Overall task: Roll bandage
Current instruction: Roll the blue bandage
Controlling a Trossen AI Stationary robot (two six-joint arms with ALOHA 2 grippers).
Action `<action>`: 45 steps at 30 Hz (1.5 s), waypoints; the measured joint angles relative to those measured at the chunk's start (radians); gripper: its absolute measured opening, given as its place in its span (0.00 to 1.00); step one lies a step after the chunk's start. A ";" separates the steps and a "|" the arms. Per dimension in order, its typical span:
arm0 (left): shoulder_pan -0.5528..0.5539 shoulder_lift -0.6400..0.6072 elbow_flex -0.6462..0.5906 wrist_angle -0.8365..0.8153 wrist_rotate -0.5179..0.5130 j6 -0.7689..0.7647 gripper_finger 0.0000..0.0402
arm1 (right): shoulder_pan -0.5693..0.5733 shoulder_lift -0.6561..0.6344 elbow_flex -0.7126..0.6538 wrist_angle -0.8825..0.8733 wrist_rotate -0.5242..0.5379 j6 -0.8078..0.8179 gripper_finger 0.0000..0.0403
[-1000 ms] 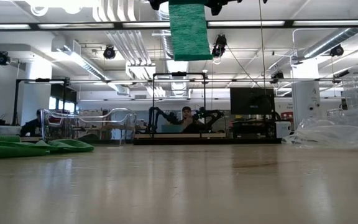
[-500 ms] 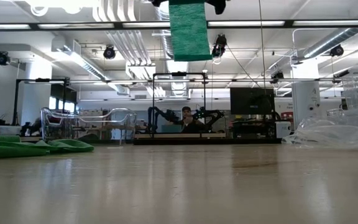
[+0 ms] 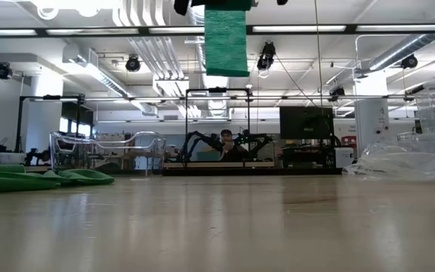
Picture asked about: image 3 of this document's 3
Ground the person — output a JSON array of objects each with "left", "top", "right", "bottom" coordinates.
[{"left": 219, "top": 128, "right": 251, "bottom": 162}]

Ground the white ceiling cable loop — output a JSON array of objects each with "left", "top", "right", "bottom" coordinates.
[{"left": 35, "top": 0, "right": 61, "bottom": 21}]

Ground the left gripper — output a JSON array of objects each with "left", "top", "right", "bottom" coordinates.
[{"left": 173, "top": 0, "right": 193, "bottom": 17}]

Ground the black equipment rack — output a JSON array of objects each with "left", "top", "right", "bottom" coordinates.
[{"left": 280, "top": 136, "right": 341, "bottom": 169}]

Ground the green crumpled bandage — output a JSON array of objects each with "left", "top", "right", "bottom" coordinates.
[{"left": 0, "top": 163, "right": 116, "bottom": 195}]

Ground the white LED light bar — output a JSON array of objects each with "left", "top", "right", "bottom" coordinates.
[
  {"left": 252, "top": 25, "right": 347, "bottom": 33},
  {"left": 0, "top": 29, "right": 38, "bottom": 37},
  {"left": 356, "top": 23, "right": 435, "bottom": 32},
  {"left": 45, "top": 28, "right": 140, "bottom": 36},
  {"left": 148, "top": 26, "right": 206, "bottom": 35}
]

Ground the teal storage box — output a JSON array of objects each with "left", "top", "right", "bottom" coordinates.
[{"left": 196, "top": 150, "right": 222, "bottom": 162}]

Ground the black ceiling spotlight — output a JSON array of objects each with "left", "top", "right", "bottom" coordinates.
[
  {"left": 329, "top": 85, "right": 347, "bottom": 103},
  {"left": 257, "top": 40, "right": 277, "bottom": 72},
  {"left": 0, "top": 62, "right": 14, "bottom": 81},
  {"left": 125, "top": 54, "right": 142, "bottom": 73},
  {"left": 401, "top": 54, "right": 419, "bottom": 70}
]

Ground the clear plastic container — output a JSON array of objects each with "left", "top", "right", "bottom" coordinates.
[{"left": 49, "top": 130, "right": 168, "bottom": 177}]

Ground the black workstation frame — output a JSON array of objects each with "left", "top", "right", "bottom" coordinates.
[
  {"left": 15, "top": 94, "right": 87, "bottom": 155},
  {"left": 184, "top": 87, "right": 251, "bottom": 168}
]

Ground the silver ceiling duct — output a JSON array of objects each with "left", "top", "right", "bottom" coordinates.
[{"left": 368, "top": 11, "right": 435, "bottom": 73}]

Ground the white storage bin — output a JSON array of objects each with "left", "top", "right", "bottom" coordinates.
[{"left": 0, "top": 153, "right": 27, "bottom": 165}]

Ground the wooden workstation table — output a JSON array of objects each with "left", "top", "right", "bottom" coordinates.
[{"left": 163, "top": 161, "right": 276, "bottom": 170}]

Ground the black monitor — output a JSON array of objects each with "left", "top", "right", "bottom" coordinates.
[{"left": 279, "top": 106, "right": 335, "bottom": 141}]

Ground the black metal rig frame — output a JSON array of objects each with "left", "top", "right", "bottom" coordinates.
[{"left": 0, "top": 23, "right": 435, "bottom": 177}]

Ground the white air duct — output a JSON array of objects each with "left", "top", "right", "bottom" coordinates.
[{"left": 61, "top": 44, "right": 158, "bottom": 116}]

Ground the white ceiling pipe rack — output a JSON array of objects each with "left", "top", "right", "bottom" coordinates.
[{"left": 113, "top": 0, "right": 187, "bottom": 82}]

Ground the thin hanging cable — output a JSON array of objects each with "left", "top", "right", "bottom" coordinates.
[{"left": 313, "top": 0, "right": 325, "bottom": 114}]

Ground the clear crumpled plastic bag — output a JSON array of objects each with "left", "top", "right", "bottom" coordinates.
[{"left": 341, "top": 131, "right": 435, "bottom": 181}]

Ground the teal elastic bandage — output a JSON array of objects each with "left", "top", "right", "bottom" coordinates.
[{"left": 190, "top": 0, "right": 255, "bottom": 79}]

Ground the white box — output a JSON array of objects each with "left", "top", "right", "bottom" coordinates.
[{"left": 334, "top": 147, "right": 355, "bottom": 168}]

